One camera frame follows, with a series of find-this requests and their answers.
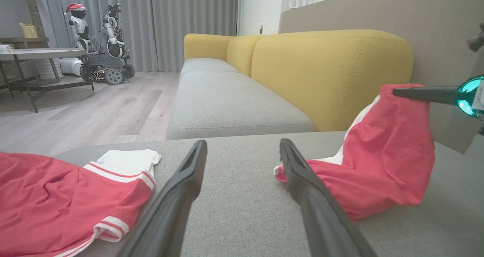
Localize long grey sofa seat cushion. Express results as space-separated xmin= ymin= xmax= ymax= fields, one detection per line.
xmin=166 ymin=71 xmax=316 ymax=141

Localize red white basketball shorts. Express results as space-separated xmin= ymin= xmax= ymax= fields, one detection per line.
xmin=273 ymin=83 xmax=436 ymax=222

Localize short grey sofa seat cushion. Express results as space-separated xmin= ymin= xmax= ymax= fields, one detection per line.
xmin=179 ymin=57 xmax=239 ymax=80

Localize grey top metal coffee table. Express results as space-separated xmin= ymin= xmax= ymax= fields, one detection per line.
xmin=0 ymin=47 xmax=95 ymax=113

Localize brown wooden shelf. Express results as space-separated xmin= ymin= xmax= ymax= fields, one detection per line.
xmin=0 ymin=0 xmax=50 ymax=49

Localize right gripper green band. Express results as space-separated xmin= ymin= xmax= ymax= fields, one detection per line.
xmin=392 ymin=74 xmax=484 ymax=118

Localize white robot on wheeled chassis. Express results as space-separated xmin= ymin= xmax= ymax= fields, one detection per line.
xmin=79 ymin=3 xmax=135 ymax=85

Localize narrow yellow sofa backrest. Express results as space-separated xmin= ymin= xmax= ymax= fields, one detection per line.
xmin=226 ymin=35 xmax=263 ymax=77

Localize yellow sofa end backrest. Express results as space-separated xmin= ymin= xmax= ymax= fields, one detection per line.
xmin=183 ymin=33 xmax=232 ymax=62

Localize wide yellow sofa backrest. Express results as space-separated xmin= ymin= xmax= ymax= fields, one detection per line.
xmin=251 ymin=29 xmax=414 ymax=132

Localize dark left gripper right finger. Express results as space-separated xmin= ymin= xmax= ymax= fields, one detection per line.
xmin=279 ymin=138 xmax=379 ymax=257

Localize white round floor device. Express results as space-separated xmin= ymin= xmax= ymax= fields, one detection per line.
xmin=59 ymin=57 xmax=84 ymax=77

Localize yellow watering can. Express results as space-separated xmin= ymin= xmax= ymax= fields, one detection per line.
xmin=19 ymin=22 xmax=39 ymax=39

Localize white ribbed cylinder basket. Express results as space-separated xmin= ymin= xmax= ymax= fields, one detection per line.
xmin=33 ymin=58 xmax=64 ymax=80

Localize red garment striped white trim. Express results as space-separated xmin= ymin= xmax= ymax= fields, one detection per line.
xmin=0 ymin=149 xmax=162 ymax=257

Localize grey pleated curtain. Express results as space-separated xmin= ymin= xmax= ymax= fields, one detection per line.
xmin=32 ymin=0 xmax=239 ymax=73

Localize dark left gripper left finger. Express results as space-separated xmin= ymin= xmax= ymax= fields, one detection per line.
xmin=117 ymin=139 xmax=208 ymax=257

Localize white humanoid robot santa hat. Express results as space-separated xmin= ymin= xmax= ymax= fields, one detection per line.
xmin=64 ymin=3 xmax=95 ymax=54

